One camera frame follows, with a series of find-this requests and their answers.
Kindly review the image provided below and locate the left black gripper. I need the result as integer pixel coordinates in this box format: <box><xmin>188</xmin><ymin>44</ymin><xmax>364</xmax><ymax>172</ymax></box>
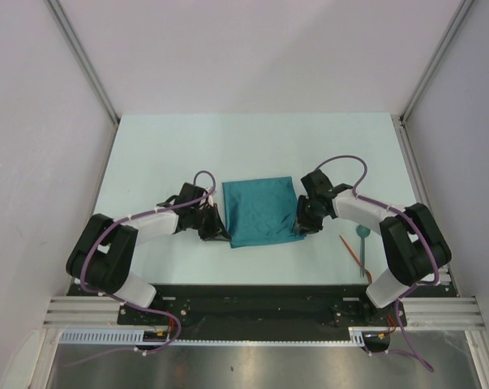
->
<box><xmin>190</xmin><ymin>203</ymin><xmax>230</xmax><ymax>242</ymax></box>

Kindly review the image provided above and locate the teal satin napkin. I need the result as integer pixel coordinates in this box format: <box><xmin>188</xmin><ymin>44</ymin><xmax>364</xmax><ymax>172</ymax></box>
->
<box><xmin>222</xmin><ymin>176</ymin><xmax>305</xmax><ymax>249</ymax></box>

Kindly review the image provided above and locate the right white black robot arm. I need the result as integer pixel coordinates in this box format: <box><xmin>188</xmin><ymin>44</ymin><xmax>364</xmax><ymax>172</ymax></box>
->
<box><xmin>294</xmin><ymin>169</ymin><xmax>452</xmax><ymax>325</ymax></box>

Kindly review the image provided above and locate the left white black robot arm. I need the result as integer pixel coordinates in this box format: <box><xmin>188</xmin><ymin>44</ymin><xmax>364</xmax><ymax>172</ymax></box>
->
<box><xmin>66</xmin><ymin>182</ymin><xmax>231</xmax><ymax>324</ymax></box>

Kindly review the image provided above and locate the teal plastic spoon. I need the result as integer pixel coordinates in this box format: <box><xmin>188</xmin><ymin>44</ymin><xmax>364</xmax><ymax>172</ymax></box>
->
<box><xmin>356</xmin><ymin>225</ymin><xmax>371</xmax><ymax>277</ymax></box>

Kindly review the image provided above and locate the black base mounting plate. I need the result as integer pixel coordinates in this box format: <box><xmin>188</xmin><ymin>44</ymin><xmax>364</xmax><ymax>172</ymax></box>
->
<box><xmin>67</xmin><ymin>283</ymin><xmax>458</xmax><ymax>344</ymax></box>

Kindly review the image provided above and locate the orange plastic knife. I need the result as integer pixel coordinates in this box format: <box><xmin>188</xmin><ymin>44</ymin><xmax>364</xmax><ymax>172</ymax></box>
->
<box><xmin>339</xmin><ymin>235</ymin><xmax>373</xmax><ymax>284</ymax></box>

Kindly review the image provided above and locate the white slotted cable duct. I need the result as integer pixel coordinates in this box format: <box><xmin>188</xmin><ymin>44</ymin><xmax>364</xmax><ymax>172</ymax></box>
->
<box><xmin>60</xmin><ymin>327</ymin><xmax>391</xmax><ymax>348</ymax></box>

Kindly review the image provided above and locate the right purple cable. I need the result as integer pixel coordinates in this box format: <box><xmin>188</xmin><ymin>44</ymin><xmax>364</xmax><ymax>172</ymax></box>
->
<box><xmin>315</xmin><ymin>156</ymin><xmax>442</xmax><ymax>372</ymax></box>

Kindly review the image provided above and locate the right aluminium frame post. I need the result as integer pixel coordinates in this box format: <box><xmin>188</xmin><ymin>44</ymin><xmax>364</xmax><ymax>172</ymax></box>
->
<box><xmin>399</xmin><ymin>0</ymin><xmax>478</xmax><ymax>126</ymax></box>

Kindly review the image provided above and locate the aluminium frame post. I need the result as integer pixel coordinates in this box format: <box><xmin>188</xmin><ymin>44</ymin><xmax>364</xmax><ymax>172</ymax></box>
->
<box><xmin>44</xmin><ymin>0</ymin><xmax>121</xmax><ymax>127</ymax></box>
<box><xmin>399</xmin><ymin>0</ymin><xmax>478</xmax><ymax>126</ymax></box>

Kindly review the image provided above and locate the left aluminium frame post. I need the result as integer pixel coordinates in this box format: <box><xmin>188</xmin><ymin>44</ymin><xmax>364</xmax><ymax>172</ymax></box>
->
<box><xmin>44</xmin><ymin>0</ymin><xmax>121</xmax><ymax>127</ymax></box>

